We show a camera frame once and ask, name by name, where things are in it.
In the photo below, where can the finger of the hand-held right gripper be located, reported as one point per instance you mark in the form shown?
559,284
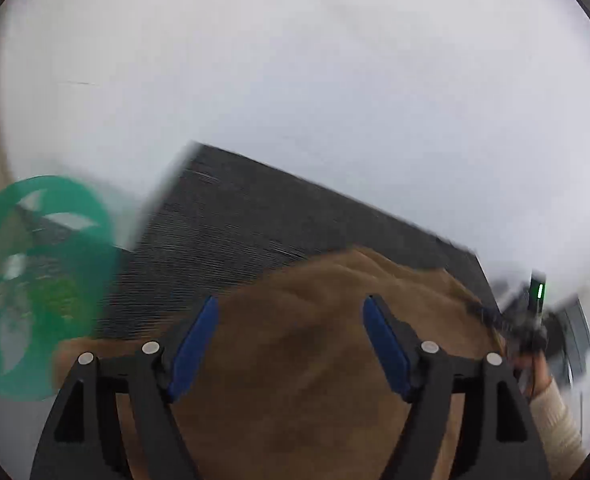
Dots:
495,321

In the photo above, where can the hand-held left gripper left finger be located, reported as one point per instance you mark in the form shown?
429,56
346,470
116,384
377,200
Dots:
195,347

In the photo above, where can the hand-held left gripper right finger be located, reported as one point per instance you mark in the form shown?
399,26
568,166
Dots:
387,345

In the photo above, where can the person's right hand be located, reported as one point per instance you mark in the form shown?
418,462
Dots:
537,375

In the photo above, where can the person's right forearm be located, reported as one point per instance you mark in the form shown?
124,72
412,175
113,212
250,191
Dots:
560,430

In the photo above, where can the brown fleece garment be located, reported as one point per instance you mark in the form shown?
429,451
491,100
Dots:
295,360

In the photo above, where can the black dotted floral tablecloth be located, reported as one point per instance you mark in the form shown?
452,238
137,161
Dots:
235,220

